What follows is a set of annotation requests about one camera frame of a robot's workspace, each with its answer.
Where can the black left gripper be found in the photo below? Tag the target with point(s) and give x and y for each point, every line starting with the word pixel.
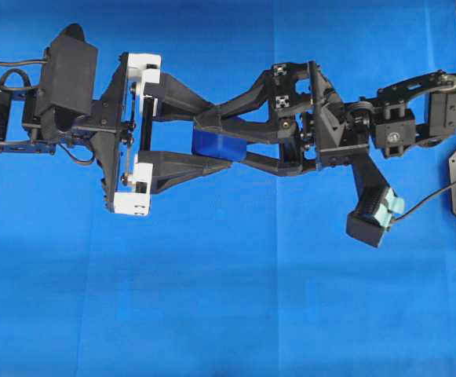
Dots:
pixel 167 169

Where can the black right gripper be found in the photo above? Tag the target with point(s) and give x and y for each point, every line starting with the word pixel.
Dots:
pixel 298 108

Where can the blue block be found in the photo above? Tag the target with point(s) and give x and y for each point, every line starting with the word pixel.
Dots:
pixel 210 144

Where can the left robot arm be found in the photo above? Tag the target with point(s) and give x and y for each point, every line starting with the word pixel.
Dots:
pixel 127 190

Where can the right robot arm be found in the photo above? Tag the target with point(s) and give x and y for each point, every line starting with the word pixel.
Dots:
pixel 420 111

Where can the blue cloth mat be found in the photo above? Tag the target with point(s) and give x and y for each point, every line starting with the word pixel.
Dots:
pixel 239 273

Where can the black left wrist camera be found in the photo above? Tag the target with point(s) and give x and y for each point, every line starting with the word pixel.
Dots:
pixel 67 77

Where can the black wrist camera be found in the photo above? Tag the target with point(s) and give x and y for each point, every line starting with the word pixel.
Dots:
pixel 67 77
pixel 377 205

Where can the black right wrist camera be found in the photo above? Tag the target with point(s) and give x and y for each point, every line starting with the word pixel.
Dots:
pixel 377 205

